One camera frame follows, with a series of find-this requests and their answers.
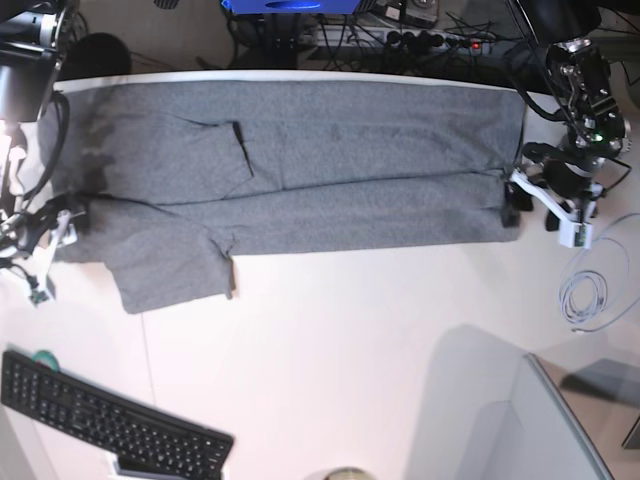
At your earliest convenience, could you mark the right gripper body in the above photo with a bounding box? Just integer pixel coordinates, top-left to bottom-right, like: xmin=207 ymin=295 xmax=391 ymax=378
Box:
xmin=1 ymin=197 xmax=88 ymax=295

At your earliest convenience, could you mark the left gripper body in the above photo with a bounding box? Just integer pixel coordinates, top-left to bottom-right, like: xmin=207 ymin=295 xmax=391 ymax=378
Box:
xmin=512 ymin=142 xmax=605 ymax=221

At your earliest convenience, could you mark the grey t-shirt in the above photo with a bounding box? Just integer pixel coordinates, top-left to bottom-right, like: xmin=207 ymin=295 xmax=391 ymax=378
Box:
xmin=51 ymin=81 xmax=524 ymax=314

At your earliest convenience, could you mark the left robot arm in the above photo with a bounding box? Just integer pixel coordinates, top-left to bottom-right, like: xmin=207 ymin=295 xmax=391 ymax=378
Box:
xmin=504 ymin=1 xmax=629 ymax=232

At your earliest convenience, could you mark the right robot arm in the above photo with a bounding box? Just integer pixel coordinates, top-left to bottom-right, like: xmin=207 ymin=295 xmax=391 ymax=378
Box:
xmin=1 ymin=1 xmax=86 ymax=306

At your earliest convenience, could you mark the green tape roll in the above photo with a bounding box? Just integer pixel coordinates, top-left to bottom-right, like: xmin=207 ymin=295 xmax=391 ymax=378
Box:
xmin=31 ymin=350 xmax=60 ymax=372

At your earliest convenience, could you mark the grey monitor edge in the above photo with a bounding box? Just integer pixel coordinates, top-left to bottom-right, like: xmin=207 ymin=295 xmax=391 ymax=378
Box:
xmin=511 ymin=354 xmax=612 ymax=479

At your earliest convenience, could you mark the black keyboard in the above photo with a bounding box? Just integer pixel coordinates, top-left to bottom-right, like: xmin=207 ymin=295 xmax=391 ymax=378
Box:
xmin=1 ymin=350 xmax=234 ymax=479

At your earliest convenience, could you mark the blue box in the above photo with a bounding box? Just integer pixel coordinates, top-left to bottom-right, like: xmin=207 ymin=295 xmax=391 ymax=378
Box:
xmin=221 ymin=0 xmax=359 ymax=15

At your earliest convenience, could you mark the round tan lid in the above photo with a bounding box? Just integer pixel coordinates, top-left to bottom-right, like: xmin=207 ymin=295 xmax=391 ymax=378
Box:
xmin=322 ymin=466 xmax=375 ymax=480

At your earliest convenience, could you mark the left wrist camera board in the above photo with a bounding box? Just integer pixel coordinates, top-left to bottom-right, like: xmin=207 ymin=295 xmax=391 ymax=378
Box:
xmin=558 ymin=220 xmax=593 ymax=249

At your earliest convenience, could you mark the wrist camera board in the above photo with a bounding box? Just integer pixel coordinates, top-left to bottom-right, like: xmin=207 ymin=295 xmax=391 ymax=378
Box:
xmin=558 ymin=220 xmax=593 ymax=249
xmin=29 ymin=285 xmax=56 ymax=307

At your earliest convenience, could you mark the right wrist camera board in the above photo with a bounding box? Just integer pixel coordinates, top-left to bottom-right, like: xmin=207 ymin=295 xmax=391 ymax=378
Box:
xmin=29 ymin=285 xmax=56 ymax=307

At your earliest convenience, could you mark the coiled white cable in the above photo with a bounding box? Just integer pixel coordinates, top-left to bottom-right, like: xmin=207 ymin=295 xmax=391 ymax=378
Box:
xmin=557 ymin=212 xmax=640 ymax=335

